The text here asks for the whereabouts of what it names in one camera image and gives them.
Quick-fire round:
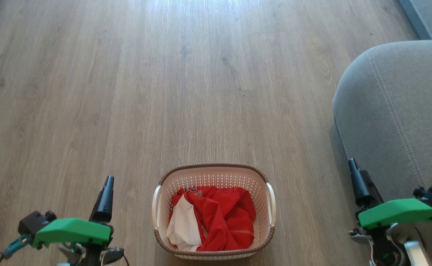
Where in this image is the teal left camera cable plug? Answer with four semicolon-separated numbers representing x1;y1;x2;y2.
1;234;32;260

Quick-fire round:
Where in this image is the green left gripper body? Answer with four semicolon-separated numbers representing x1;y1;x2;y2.
33;218;125;266

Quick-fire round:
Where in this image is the beige perforated laundry basket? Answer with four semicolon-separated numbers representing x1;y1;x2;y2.
152;163;277;260

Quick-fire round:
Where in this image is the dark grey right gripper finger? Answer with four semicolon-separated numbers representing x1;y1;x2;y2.
348;158;370;208
353;158;385;207

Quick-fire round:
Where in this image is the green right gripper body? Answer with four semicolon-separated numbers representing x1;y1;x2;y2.
348;198;432;266

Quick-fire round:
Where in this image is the red and white jersey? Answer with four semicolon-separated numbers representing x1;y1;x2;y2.
166;185;257;252

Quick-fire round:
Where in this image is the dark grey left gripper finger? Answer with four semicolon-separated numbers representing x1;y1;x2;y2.
103;176;115;223
90;176;109;222

